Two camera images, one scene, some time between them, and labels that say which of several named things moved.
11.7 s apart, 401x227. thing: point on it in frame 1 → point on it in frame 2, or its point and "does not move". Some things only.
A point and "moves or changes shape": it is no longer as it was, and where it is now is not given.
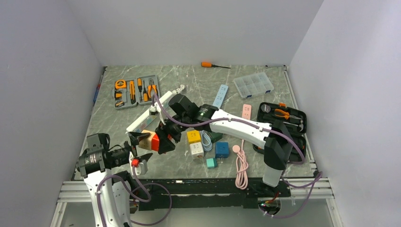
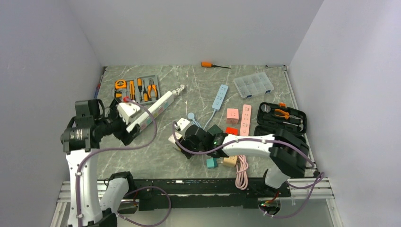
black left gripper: (135, 137) → (124, 135)
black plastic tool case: (294, 122) does not move
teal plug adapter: (212, 163) does not move
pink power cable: (241, 179) does not move
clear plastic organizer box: (253, 85) does not move
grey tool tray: (129, 92) does not move
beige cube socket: (146, 143) → (230, 161)
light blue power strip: (220, 96) does not move
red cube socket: (155, 143) moves or changes shape
